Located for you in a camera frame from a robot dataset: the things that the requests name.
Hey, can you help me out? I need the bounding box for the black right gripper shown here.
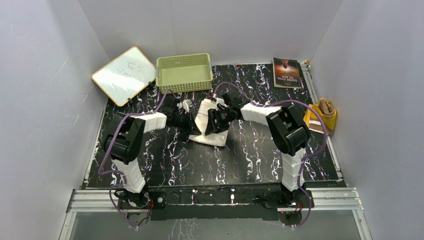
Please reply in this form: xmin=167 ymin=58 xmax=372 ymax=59
xmin=205 ymin=107 xmax=235 ymax=135

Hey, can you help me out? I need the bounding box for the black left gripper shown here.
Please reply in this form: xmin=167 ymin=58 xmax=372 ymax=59
xmin=173 ymin=111 xmax=201 ymax=136

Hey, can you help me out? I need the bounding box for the white terry towel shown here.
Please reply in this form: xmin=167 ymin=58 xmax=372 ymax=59
xmin=188 ymin=98 xmax=228 ymax=147

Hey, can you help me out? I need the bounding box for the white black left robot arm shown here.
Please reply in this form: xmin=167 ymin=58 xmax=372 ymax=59
xmin=103 ymin=97 xmax=202 ymax=208

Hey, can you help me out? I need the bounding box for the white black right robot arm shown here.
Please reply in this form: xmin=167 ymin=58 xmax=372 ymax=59
xmin=205 ymin=91 xmax=311 ymax=207

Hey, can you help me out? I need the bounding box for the green perforated plastic basket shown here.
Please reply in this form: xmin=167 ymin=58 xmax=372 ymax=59
xmin=156 ymin=53 xmax=214 ymax=94

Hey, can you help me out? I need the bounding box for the wood framed whiteboard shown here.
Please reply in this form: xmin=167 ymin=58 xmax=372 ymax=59
xmin=91 ymin=46 xmax=157 ymax=107

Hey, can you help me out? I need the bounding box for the dark paperback book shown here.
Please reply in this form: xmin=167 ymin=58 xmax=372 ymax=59
xmin=272 ymin=57 xmax=302 ymax=89

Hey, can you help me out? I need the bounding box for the orange brown towel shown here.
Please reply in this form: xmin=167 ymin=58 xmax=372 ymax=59
xmin=303 ymin=98 xmax=337 ymax=136

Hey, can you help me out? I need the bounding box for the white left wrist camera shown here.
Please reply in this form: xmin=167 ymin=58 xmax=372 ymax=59
xmin=177 ymin=99 xmax=192 ymax=113

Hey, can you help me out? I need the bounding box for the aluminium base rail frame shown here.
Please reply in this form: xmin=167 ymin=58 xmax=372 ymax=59
xmin=59 ymin=184 xmax=371 ymax=240

